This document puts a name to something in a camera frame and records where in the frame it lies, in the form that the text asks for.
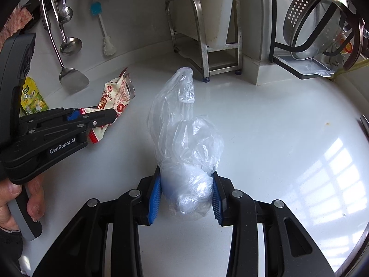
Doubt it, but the stainless steel board rack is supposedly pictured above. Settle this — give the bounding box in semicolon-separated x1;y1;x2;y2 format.
165;0;243;81

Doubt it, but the small metal ladle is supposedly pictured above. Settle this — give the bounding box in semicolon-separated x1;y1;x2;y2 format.
58;0;74;24

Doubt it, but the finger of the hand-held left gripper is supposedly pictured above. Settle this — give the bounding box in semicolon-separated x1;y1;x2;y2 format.
76;108;118;129
20;107;81;123

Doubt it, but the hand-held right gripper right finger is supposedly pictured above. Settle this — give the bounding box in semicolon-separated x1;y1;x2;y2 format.
210;172;336;277

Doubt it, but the person's left hand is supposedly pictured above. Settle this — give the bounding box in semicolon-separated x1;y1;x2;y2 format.
0;174;45;232

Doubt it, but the white cutting board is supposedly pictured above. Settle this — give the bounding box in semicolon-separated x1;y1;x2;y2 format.
208;0;241;48

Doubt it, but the black dish rack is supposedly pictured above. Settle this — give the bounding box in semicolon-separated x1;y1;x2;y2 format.
269;0;367;81

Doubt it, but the person's left forearm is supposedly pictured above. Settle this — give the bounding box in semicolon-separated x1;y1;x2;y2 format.
0;228;24;275

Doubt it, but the green and yellow carton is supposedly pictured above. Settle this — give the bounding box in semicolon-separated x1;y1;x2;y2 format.
20;76;49;117

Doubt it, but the yellow hose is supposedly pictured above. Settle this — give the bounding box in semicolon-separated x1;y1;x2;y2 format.
331;59;369;80

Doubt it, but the pink fuzzy cloth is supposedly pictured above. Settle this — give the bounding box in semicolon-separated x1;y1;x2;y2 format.
6;6;34;35

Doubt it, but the metal spatula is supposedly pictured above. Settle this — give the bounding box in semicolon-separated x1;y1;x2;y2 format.
39;0;90;92

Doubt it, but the clear plastic bag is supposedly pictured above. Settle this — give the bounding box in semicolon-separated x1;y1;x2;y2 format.
147;67;225;218

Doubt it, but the red and white snack wrapper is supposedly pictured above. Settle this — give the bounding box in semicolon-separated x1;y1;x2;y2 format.
81;67;136;144

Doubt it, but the grey drip tray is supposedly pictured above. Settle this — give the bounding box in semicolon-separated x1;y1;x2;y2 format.
274;55;332;80

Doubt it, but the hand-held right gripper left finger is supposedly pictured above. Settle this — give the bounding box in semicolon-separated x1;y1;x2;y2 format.
32;166;162;277

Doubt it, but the white brush with blue collar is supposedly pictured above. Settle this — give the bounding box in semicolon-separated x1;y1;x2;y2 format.
91;1;117;57

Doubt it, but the stainless steel colander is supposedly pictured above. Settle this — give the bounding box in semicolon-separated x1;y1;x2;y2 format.
283;0;351;61

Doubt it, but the dark rimmed pan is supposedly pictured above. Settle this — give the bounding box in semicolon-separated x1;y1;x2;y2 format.
342;6;367;71

